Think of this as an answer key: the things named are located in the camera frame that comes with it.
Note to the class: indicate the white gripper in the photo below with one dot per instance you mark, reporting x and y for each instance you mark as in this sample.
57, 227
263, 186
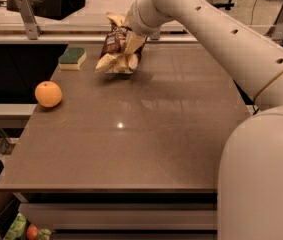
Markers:
133, 21

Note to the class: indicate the brown yellow chip bag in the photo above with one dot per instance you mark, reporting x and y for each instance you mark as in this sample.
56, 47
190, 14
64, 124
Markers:
112, 58

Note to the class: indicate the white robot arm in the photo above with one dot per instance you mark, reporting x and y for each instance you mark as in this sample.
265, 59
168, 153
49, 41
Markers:
250, 175

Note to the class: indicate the green yellow sponge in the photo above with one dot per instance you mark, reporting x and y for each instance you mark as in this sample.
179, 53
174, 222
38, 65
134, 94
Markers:
72, 58

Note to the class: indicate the green bag under table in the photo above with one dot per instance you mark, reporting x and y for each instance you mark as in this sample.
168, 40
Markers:
17, 230

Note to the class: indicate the orange fruit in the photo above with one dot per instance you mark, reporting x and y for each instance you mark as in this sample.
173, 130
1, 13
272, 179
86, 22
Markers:
48, 94

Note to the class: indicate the small green packet under table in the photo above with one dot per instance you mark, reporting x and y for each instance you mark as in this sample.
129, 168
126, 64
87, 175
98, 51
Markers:
43, 234

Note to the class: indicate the red fruit under table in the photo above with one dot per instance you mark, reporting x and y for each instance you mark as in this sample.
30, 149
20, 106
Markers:
32, 232

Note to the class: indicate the left metal rail bracket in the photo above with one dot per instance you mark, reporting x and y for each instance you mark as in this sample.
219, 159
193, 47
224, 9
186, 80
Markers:
32, 28

